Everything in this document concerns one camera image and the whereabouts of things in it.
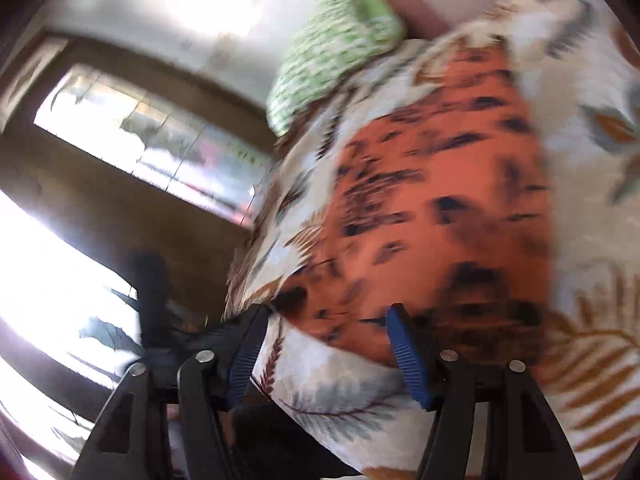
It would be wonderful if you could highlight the orange black floral garment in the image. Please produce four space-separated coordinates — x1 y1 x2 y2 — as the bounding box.
273 44 552 365

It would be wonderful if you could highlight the beige leaf-pattern blanket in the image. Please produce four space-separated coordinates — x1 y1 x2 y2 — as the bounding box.
224 0 639 479

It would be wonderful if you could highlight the green white patterned pillow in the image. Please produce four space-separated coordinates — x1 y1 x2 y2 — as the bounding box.
266 0 406 136

